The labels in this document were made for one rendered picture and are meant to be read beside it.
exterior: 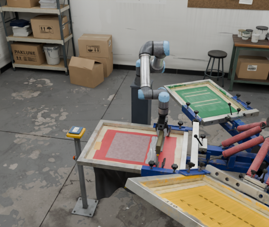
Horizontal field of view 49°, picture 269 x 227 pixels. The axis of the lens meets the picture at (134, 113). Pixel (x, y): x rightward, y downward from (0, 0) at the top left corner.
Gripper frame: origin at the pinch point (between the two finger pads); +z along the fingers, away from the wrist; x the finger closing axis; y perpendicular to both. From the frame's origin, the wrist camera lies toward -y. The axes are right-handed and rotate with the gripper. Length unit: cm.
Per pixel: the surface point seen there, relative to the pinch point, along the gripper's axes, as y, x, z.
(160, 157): -8.7, -1.3, 13.6
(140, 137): 13.5, 19.1, 13.7
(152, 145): 4.2, 7.0, 12.9
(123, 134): 14.4, 34.1, 13.7
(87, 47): 333, 181, 51
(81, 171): 10, 74, 58
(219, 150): -2.5, -44.1, 4.9
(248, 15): 380, -107, -11
